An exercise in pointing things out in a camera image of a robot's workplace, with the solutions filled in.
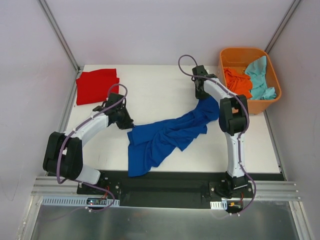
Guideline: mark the blue t shirt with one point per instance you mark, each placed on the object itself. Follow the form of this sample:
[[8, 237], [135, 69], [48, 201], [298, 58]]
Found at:
[[150, 144]]

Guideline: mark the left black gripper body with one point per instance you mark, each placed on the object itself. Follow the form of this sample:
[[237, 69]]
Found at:
[[124, 120]]

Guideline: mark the aluminium frame post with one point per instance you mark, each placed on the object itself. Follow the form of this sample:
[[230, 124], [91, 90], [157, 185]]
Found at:
[[59, 34], [282, 25]]

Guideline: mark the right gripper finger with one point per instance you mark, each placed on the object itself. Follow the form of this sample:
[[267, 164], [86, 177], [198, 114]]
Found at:
[[205, 96], [197, 94]]

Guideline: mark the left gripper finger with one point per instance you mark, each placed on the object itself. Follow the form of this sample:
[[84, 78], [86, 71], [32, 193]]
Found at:
[[129, 121], [124, 126]]

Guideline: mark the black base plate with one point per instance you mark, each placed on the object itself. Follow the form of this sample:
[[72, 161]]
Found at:
[[182, 190]]

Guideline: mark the grey cable duct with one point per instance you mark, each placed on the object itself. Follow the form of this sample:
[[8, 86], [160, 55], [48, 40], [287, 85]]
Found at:
[[79, 201], [219, 205]]

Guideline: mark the right grey cable duct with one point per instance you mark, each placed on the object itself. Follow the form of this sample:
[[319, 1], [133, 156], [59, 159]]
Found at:
[[219, 205]]

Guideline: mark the folded red t shirt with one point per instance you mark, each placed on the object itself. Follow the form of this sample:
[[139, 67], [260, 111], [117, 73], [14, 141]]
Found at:
[[93, 86]]

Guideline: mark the orange t shirt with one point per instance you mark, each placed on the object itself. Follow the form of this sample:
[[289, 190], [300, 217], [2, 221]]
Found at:
[[238, 83]]

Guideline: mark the left grey cable duct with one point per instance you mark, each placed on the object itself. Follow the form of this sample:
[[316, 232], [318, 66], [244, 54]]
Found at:
[[79, 201]]

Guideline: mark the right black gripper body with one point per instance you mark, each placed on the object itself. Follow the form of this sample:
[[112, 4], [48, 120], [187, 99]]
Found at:
[[200, 91]]

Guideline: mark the teal t shirt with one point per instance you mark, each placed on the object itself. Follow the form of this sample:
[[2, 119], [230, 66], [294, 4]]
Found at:
[[256, 70]]

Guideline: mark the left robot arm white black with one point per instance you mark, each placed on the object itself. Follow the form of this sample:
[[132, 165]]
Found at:
[[64, 152]]

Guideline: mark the left aluminium frame post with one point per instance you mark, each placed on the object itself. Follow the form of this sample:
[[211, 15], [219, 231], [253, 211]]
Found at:
[[59, 34]]

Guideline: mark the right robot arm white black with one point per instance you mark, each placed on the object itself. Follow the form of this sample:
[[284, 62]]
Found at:
[[233, 121]]

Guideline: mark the right aluminium frame post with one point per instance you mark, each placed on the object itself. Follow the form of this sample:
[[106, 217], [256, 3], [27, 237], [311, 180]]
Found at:
[[282, 25]]

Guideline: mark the aluminium rail front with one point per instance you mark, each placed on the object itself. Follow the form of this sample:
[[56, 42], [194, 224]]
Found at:
[[266, 190]]

